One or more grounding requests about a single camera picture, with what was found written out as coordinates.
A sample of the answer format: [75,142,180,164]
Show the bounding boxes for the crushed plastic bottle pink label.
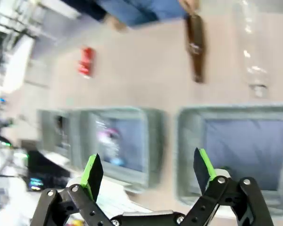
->
[95,120,125,167]

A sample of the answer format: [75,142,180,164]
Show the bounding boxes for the clear plastic bottle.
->
[233,0,269,97]

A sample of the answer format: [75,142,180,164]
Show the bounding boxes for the red soda can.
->
[76,46,96,78]

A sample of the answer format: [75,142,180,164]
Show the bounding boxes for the white keyboard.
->
[66,175,154,215]

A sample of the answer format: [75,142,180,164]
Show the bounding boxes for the brown glass bottle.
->
[185,13,208,83]

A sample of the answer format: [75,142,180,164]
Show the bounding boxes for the person's blue clothed body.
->
[61,0,188,27]

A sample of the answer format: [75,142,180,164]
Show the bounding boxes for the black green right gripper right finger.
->
[183,147,275,226]

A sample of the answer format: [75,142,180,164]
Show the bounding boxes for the grey basket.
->
[175,102,283,216]
[36,108,85,169]
[80,107,168,193]

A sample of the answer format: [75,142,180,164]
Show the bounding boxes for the person's hand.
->
[103,16,129,32]
[178,0,201,15]

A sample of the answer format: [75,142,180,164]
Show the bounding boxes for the black robot base box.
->
[25,149,71,192]

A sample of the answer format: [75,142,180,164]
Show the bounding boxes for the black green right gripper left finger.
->
[31,153,109,226]

